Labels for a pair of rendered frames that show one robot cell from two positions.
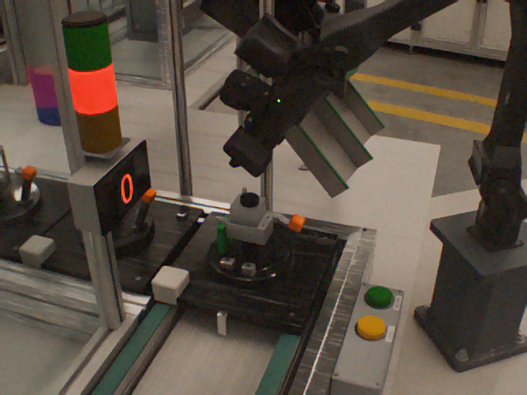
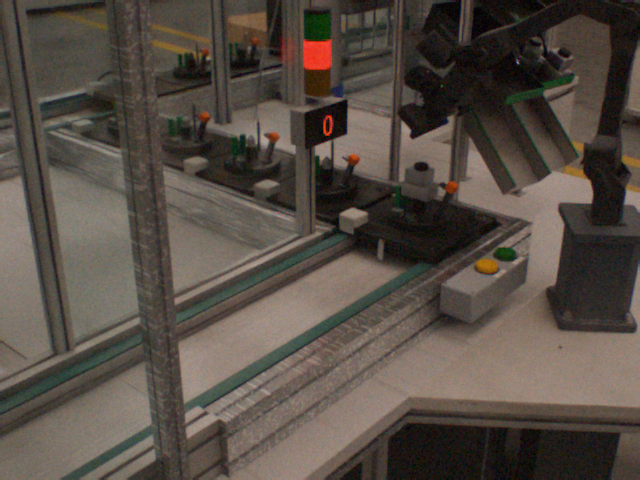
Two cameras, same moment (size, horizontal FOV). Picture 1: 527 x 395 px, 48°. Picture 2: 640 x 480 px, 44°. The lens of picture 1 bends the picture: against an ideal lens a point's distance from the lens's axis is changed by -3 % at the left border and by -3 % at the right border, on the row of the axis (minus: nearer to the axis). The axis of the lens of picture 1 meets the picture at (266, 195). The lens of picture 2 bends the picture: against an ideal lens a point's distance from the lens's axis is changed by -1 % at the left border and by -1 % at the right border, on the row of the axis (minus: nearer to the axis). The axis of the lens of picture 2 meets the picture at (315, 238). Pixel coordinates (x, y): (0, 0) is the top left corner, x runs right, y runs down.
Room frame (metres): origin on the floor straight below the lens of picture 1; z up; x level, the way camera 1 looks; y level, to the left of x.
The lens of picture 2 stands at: (-0.71, -0.37, 1.65)
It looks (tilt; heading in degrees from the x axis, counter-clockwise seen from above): 25 degrees down; 23
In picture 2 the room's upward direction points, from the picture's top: straight up
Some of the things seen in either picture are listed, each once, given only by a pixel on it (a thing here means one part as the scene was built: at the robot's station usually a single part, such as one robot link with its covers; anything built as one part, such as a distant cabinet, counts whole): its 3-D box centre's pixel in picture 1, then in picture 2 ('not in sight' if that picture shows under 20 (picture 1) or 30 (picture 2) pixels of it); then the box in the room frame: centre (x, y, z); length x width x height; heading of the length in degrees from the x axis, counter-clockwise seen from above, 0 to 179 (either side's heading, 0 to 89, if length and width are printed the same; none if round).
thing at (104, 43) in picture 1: (87, 44); (317, 25); (0.65, 0.20, 1.38); 0.05 x 0.05 x 0.05
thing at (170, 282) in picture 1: (170, 285); (353, 221); (0.73, 0.15, 0.97); 0.05 x 0.05 x 0.04; 71
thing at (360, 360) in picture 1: (368, 343); (485, 282); (0.64, -0.15, 0.93); 0.21 x 0.07 x 0.06; 161
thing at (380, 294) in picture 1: (379, 298); (505, 255); (0.71, -0.17, 0.96); 0.04 x 0.04 x 0.02
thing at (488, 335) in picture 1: (482, 287); (597, 266); (0.73, -0.34, 0.96); 0.15 x 0.15 x 0.20; 18
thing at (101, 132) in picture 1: (99, 125); (317, 80); (0.65, 0.20, 1.28); 0.05 x 0.05 x 0.05
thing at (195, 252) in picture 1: (251, 266); (418, 223); (0.79, 0.03, 0.96); 0.24 x 0.24 x 0.02; 71
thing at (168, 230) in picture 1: (111, 211); (326, 172); (0.87, 0.27, 1.01); 0.24 x 0.24 x 0.13; 71
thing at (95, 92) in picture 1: (93, 85); (317, 53); (0.65, 0.20, 1.33); 0.05 x 0.05 x 0.05
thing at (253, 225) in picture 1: (244, 215); (416, 178); (0.79, 0.04, 1.06); 0.08 x 0.04 x 0.07; 72
